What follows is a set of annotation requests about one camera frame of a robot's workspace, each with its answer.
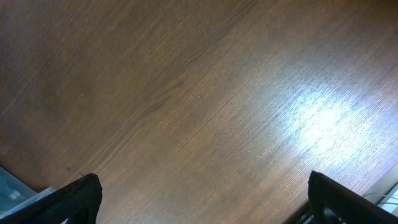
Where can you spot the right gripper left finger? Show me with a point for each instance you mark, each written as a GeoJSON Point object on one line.
{"type": "Point", "coordinates": [75, 203]}

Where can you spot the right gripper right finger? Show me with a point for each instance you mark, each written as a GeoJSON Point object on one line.
{"type": "Point", "coordinates": [331, 202]}

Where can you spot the clear plastic storage bin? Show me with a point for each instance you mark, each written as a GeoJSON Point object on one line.
{"type": "Point", "coordinates": [16, 195]}

